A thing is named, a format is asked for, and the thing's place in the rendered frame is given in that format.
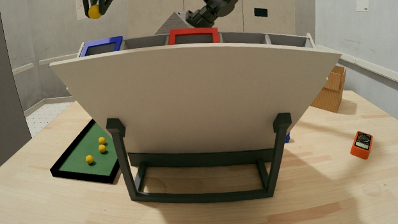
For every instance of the white curved cover panel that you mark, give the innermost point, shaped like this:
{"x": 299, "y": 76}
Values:
{"x": 199, "y": 103}

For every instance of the green tray with black rim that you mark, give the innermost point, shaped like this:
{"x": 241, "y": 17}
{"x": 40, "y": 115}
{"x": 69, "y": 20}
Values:
{"x": 73, "y": 160}

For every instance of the yellow marble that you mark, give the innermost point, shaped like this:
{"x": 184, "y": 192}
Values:
{"x": 102, "y": 148}
{"x": 89, "y": 159}
{"x": 93, "y": 12}
{"x": 102, "y": 141}

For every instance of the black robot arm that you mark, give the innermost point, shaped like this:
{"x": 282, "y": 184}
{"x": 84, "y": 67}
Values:
{"x": 213, "y": 9}

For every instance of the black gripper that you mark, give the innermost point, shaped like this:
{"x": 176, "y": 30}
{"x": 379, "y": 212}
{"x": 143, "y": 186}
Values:
{"x": 103, "y": 6}

